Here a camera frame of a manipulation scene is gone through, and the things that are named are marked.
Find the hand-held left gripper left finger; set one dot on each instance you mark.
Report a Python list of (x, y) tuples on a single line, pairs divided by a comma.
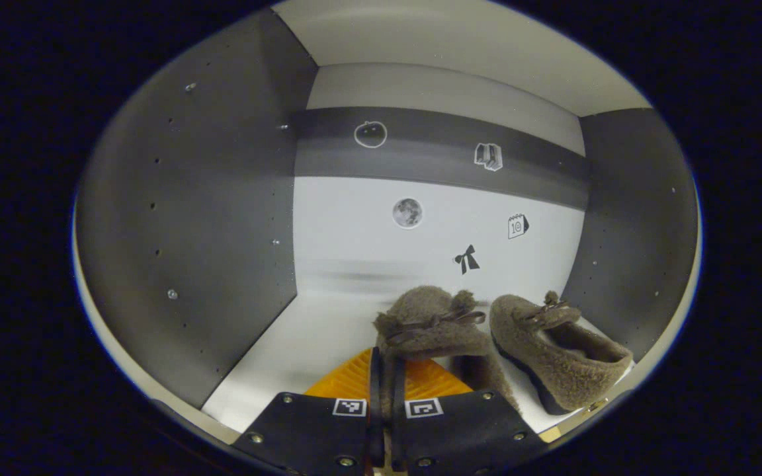
[(375, 410)]

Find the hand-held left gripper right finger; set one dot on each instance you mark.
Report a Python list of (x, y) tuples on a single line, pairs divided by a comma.
[(398, 423)]

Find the brown fuzzy shoe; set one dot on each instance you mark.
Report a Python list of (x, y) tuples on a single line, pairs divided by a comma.
[(427, 317), (553, 363)]

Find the white shoe cabinet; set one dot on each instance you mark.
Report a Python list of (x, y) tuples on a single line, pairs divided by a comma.
[(354, 225)]

